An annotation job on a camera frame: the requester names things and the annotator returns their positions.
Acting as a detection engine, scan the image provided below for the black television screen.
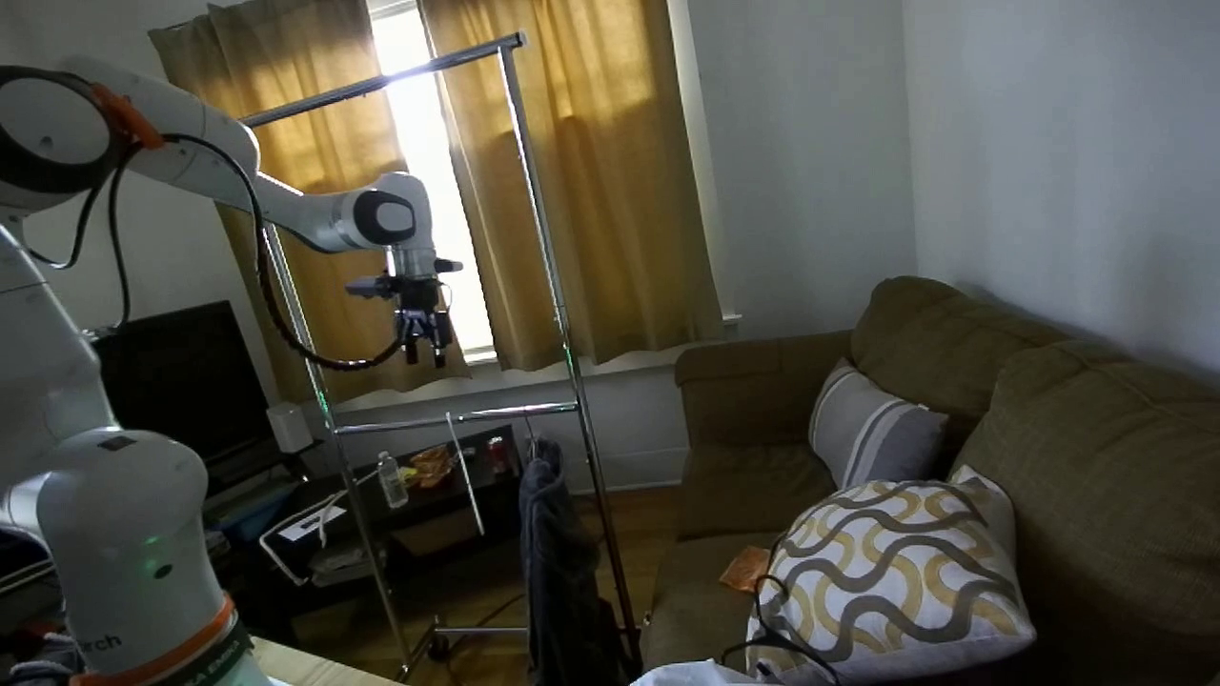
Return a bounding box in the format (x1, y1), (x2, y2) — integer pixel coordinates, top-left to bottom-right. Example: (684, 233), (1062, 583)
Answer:
(91, 298), (280, 489)

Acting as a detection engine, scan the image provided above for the bright window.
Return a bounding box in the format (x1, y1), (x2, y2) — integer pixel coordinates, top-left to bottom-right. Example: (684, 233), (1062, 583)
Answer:
(365, 0), (501, 365)

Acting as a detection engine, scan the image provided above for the wavy patterned pillow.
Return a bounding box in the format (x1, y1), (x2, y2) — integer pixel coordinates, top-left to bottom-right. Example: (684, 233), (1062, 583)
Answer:
(740, 459), (1040, 686)

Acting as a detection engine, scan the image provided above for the black low table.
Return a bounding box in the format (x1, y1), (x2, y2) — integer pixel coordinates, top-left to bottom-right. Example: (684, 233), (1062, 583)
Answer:
(204, 423), (537, 640)

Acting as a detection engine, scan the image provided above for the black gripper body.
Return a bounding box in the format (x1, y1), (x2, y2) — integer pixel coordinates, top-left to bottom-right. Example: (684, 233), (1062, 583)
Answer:
(389, 288), (453, 341)

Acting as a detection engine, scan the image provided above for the dark grey hanging garment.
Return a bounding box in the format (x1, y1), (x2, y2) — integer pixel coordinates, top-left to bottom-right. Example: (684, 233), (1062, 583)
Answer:
(514, 434), (640, 686)

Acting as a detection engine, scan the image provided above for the clear plastic bottle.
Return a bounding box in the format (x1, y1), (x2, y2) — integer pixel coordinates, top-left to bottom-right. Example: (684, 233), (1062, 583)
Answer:
(373, 448), (413, 514)

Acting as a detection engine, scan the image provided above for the white rimmed dark tray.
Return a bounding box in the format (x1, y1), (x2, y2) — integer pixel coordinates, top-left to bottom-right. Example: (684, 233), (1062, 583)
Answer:
(257, 491), (355, 589)

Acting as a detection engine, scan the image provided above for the small white box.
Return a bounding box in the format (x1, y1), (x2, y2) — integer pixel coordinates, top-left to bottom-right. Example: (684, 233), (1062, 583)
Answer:
(263, 398), (321, 456)

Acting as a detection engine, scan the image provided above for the wide mustard curtain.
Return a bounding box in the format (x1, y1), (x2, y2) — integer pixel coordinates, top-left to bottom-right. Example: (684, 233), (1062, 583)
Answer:
(150, 0), (468, 412)

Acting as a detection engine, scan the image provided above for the grey striped pillow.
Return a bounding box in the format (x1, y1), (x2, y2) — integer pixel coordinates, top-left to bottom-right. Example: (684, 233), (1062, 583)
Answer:
(804, 358), (954, 491)

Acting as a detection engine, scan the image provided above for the narrow mustard curtain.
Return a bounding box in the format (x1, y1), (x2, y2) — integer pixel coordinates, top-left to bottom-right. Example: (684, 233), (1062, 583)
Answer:
(417, 0), (724, 372)

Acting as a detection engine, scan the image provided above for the metal clothes rack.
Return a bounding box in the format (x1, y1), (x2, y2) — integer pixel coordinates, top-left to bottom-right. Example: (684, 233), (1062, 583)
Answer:
(232, 29), (643, 678)

